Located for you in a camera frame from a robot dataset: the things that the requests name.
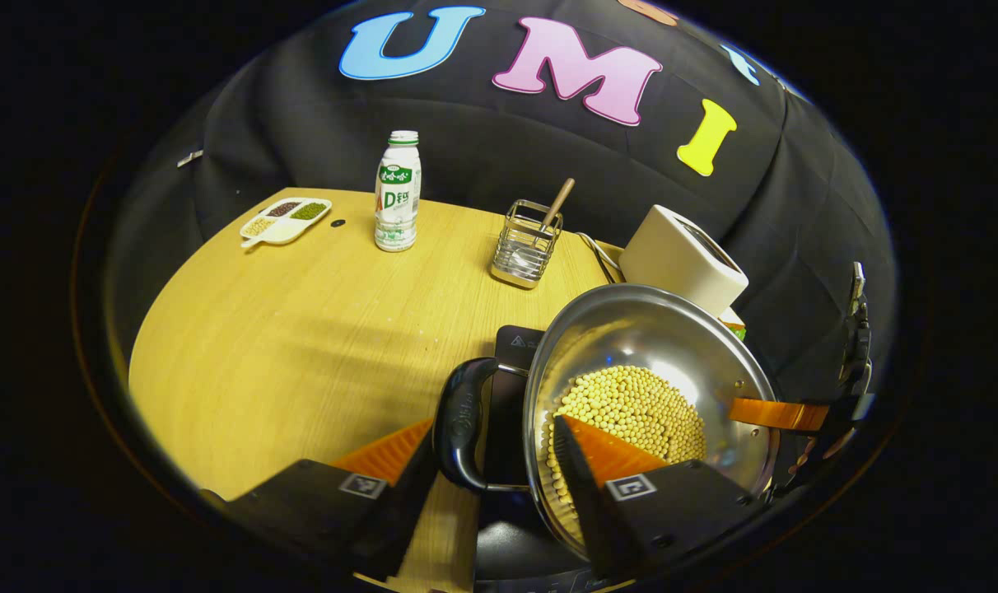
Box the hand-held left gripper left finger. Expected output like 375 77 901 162
203 416 439 581

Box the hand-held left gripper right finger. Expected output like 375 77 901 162
553 414 760 582

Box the black induction cooktop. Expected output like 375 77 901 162
473 325 632 593

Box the pile of yellow soybeans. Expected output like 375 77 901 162
542 365 707 528

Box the steel pot with black handles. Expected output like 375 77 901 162
431 284 781 561

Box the white toaster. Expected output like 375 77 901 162
618 204 749 320

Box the white divided bean dish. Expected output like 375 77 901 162
240 197 333 249

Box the white drink bottle green label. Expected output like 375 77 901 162
374 130 422 253

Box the black backdrop cloth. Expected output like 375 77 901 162
108 0 899 462

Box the toaster power cable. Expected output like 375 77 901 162
576 231 625 285

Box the metal wire utensil holder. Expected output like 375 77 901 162
490 199 564 290

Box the wooden-handled spoon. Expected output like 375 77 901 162
515 178 576 273

